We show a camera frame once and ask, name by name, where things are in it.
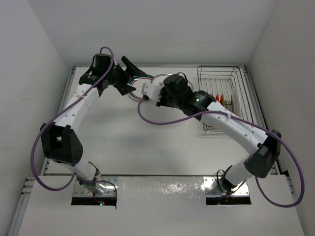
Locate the white front cover panel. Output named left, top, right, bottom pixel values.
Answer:
left=19, top=177, right=304, bottom=236

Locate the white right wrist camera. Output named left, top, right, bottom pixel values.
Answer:
left=141, top=83, right=163, bottom=102

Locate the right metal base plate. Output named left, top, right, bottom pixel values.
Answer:
left=203, top=176, right=250, bottom=198

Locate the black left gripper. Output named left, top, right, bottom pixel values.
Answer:
left=104, top=57, right=145, bottom=95

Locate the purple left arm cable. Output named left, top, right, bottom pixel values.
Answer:
left=30, top=46, right=118, bottom=197

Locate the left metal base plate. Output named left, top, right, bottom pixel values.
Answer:
left=72, top=176, right=118, bottom=198

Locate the white plate green red rim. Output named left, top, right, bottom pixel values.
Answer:
left=129, top=74, right=153, bottom=101

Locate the plain white plate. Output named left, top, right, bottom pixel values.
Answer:
left=231, top=87, right=242, bottom=117

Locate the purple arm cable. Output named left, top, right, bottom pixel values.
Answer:
left=137, top=97, right=305, bottom=208
left=30, top=46, right=118, bottom=197

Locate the white plate red lettering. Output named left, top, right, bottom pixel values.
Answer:
left=151, top=73, right=171, bottom=86

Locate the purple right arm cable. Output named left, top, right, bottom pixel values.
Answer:
left=137, top=97, right=305, bottom=208

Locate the yellow rimmed dark plate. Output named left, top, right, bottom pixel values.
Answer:
left=220, top=94, right=226, bottom=107

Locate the grey wire dish rack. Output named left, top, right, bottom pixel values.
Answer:
left=197, top=65, right=257, bottom=123

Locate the metal base plate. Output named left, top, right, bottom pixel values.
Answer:
left=72, top=176, right=118, bottom=198
left=203, top=176, right=250, bottom=198

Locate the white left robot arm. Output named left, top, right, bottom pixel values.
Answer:
left=41, top=53, right=146, bottom=182

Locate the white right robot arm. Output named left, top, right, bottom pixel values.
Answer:
left=142, top=74, right=281, bottom=194

